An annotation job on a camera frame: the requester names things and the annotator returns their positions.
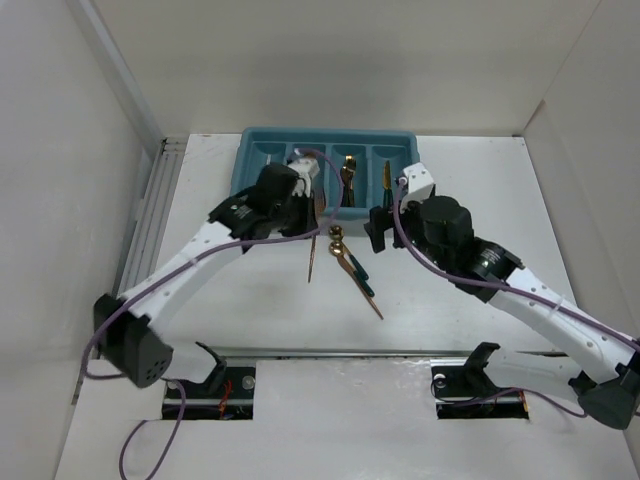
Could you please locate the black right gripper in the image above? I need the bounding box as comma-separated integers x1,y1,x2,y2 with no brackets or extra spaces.
363,195,450,271

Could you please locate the rose gold fork all metal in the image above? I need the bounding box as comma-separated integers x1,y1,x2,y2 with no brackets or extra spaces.
307,187,326,283

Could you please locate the gold knife green handle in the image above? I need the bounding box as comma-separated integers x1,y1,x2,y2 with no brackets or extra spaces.
383,160,393,208

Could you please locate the gold spoon green handle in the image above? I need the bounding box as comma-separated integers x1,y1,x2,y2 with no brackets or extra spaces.
328,224,369,280

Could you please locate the rose gold fork green handle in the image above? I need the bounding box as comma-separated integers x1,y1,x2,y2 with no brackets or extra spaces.
340,166,353,207

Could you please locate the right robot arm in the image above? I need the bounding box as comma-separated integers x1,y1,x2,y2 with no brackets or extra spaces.
364,195,639,430

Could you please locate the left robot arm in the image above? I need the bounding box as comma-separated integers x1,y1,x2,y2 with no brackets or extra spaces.
94,156,320,397

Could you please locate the blue plastic cutlery tray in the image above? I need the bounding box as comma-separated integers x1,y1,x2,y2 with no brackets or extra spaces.
230,127,420,221

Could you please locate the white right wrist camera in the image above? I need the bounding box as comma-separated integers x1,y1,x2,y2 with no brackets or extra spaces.
398,162,436,202

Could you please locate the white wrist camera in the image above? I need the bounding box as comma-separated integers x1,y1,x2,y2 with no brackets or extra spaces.
287,155,320,184
398,162,436,202

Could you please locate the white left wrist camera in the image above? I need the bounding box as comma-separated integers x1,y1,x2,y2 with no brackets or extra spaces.
287,155,320,184

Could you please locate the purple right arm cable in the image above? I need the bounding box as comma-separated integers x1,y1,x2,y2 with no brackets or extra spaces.
392,174,640,419

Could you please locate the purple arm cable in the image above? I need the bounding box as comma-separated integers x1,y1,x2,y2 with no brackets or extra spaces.
79,148,347,479
392,174,640,419

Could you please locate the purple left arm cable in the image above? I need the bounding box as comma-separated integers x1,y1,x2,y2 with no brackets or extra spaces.
79,148,347,479

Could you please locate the aluminium rail left side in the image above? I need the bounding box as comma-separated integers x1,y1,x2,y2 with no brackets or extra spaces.
111,137,187,296

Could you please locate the aluminium rail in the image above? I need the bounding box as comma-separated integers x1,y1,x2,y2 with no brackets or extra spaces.
111,137,187,296
214,347,471,359

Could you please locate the aluminium rail front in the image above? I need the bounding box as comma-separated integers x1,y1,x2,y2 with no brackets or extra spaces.
214,347,471,359

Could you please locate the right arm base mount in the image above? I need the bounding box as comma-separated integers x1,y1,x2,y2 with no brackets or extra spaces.
430,342,529,420

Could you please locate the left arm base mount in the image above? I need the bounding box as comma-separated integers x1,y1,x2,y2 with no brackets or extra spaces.
180,342,256,421

